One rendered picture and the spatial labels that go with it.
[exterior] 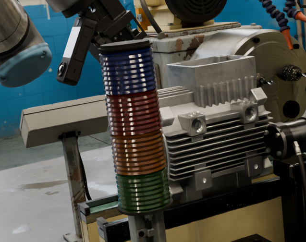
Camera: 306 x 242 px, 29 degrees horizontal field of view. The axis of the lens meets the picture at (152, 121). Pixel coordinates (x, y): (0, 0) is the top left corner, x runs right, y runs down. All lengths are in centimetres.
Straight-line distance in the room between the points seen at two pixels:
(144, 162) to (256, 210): 45
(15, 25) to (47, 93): 588
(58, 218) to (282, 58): 62
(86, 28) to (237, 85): 27
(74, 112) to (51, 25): 554
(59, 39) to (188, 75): 575
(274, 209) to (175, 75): 29
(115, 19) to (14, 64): 22
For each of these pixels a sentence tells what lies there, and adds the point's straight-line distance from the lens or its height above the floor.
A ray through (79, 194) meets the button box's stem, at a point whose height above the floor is 90.
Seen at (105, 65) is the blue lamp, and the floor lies 120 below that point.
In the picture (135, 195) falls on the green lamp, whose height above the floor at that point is 105.
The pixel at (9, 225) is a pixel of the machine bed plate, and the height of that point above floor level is 80.
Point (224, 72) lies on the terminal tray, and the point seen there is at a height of 113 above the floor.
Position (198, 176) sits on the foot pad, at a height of 98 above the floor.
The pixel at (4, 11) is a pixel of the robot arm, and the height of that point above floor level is 127.
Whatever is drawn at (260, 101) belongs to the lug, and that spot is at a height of 107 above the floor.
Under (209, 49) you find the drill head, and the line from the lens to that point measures 142.
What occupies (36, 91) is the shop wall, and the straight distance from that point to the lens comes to 668.
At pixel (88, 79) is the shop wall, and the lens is 685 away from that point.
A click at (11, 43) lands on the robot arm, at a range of 86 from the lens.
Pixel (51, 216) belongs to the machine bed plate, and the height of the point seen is 80.
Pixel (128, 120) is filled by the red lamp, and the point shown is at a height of 114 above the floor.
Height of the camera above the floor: 126
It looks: 11 degrees down
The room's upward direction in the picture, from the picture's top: 7 degrees counter-clockwise
